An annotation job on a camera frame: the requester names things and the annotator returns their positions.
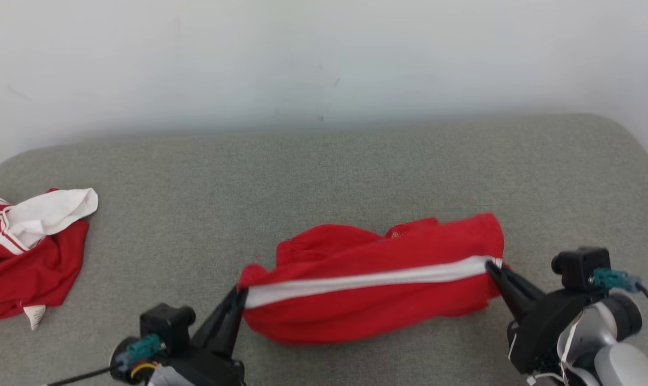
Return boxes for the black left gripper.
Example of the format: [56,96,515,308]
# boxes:
[160,288,248,386]

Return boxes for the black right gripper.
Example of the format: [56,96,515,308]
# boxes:
[485,262,606,375]

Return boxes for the red shorts with white stripe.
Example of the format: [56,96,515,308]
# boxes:
[238,213,511,345]

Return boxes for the red jersey with white sleeves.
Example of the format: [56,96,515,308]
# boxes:
[0,188,99,330]

